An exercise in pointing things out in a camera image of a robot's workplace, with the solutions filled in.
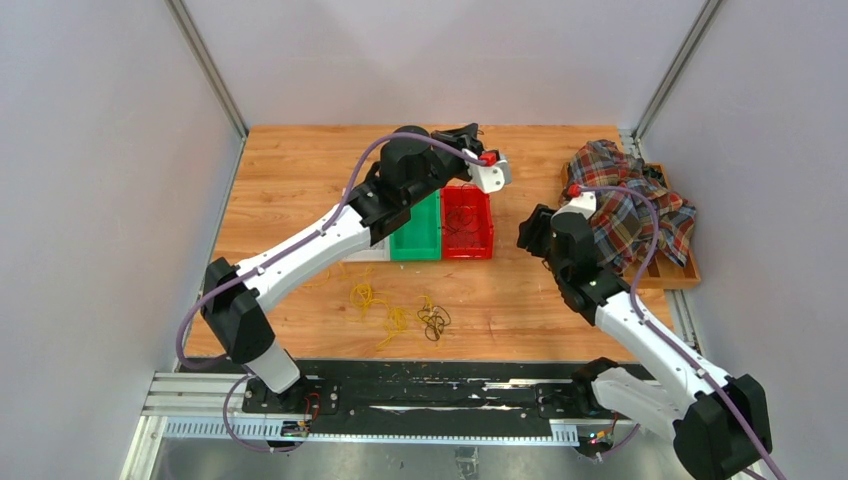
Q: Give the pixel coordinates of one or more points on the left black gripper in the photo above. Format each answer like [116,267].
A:
[465,138]

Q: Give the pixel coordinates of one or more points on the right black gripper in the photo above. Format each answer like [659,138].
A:
[533,229]

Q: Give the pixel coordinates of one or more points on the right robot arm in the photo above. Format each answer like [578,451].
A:
[718,424]

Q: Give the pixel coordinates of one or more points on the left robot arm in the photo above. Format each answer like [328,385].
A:
[393,174]

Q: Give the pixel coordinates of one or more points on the red plastic bin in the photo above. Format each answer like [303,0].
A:
[467,229]

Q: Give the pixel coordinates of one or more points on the green plastic bin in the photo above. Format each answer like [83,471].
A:
[420,239]

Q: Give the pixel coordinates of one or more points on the plaid cloth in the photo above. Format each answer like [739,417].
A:
[622,225]

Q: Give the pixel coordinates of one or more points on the white plastic bin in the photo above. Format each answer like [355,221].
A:
[377,253]

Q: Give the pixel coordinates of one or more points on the wooden tray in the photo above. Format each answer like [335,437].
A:
[661,273]

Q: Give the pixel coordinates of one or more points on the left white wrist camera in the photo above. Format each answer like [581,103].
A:
[493,174]

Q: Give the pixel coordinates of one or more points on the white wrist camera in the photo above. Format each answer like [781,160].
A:
[578,201]
[493,174]

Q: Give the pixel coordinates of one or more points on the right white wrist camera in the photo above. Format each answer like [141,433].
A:
[578,201]

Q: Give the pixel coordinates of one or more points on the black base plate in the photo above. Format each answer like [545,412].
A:
[427,399]

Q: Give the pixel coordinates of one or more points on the aluminium frame rail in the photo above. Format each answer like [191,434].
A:
[196,404]

